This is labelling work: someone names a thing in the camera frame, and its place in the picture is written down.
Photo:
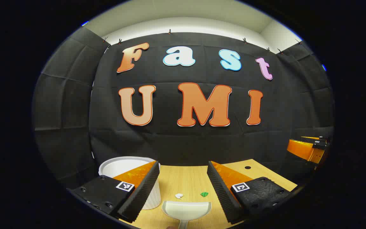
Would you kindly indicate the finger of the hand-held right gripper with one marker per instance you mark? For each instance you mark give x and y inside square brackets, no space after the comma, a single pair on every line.
[322,138]
[302,150]

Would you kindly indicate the black backdrop cloth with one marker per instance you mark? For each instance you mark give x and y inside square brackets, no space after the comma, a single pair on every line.
[170,140]

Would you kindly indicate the white ribbed garbage bin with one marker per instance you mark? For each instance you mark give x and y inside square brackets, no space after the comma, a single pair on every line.
[119,167]

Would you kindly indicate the white paper ball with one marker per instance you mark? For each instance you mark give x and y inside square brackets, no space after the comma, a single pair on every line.
[179,196]

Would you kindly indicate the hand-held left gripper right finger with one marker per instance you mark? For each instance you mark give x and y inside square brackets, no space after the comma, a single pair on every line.
[221,194]

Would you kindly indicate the green paper ball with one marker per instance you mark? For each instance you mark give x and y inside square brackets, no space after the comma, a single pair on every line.
[204,194]

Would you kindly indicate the wooden desktop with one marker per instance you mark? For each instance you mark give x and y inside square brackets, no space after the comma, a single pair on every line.
[186,181]

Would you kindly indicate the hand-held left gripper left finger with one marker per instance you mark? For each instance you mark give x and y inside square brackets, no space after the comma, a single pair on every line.
[140,194]

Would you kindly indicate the white plastic dustpan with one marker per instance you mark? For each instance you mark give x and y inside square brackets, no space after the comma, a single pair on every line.
[186,210]

